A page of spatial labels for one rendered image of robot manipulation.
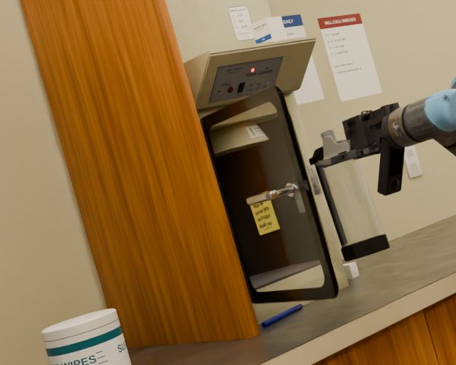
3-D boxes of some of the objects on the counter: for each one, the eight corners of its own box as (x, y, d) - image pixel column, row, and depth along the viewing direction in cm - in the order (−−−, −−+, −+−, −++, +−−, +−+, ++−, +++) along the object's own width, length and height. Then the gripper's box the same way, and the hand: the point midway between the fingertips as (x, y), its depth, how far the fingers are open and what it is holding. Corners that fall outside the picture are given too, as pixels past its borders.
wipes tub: (51, 417, 150) (27, 333, 150) (114, 390, 159) (91, 310, 159) (89, 419, 140) (64, 329, 140) (154, 389, 149) (129, 304, 149)
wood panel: (119, 348, 209) (-41, -215, 211) (129, 345, 211) (-30, -215, 213) (250, 338, 172) (54, -347, 173) (260, 334, 174) (67, -344, 175)
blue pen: (262, 327, 181) (260, 322, 181) (299, 308, 192) (297, 303, 192) (266, 326, 180) (265, 321, 180) (303, 308, 191) (302, 303, 191)
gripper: (420, 96, 172) (353, 123, 189) (362, 110, 163) (297, 137, 180) (433, 138, 171) (365, 161, 188) (376, 154, 162) (309, 177, 180)
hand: (338, 161), depth 184 cm, fingers closed on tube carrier, 9 cm apart
